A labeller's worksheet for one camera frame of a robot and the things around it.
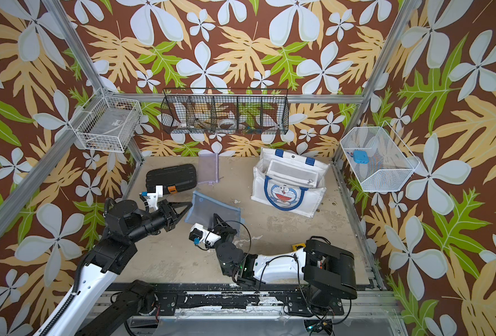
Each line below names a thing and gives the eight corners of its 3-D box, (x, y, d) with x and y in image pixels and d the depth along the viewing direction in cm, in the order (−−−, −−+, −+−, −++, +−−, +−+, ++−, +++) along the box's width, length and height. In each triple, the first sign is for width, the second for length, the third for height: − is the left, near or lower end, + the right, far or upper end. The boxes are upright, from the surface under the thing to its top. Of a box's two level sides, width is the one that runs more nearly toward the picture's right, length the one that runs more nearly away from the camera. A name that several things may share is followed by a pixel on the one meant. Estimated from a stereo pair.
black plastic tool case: (150, 198, 105) (145, 191, 100) (150, 177, 114) (146, 170, 109) (199, 188, 109) (196, 181, 105) (196, 169, 118) (194, 161, 113)
